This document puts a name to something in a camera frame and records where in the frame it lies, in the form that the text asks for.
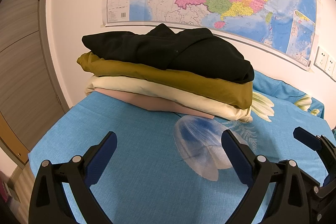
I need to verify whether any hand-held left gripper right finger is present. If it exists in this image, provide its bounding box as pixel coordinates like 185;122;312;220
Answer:
221;130;313;224

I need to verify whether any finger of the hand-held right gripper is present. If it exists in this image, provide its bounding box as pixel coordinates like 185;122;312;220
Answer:
302;172;336;224
293;127;336;161

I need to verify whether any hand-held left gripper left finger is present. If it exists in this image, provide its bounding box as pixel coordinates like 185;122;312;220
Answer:
28;131;118;224

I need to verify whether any black garment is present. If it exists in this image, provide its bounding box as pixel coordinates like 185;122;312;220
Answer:
81;23;255;83

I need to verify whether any blue floral bed sheet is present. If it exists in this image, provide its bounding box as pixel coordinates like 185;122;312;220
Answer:
28;69;336;224

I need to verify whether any pink garment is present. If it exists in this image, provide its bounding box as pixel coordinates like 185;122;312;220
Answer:
96;89;214;120

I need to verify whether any cream garment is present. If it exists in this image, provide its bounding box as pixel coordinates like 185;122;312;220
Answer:
84;75;254;123

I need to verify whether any mustard garment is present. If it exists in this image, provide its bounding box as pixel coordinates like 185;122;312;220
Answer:
77;51;253;110

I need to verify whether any wooden wardrobe door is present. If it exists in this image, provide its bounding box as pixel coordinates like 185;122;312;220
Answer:
0;0;70;164

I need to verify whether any white wall power socket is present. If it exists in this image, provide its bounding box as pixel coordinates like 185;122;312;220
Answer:
314;46;328;69
325;53;336;77

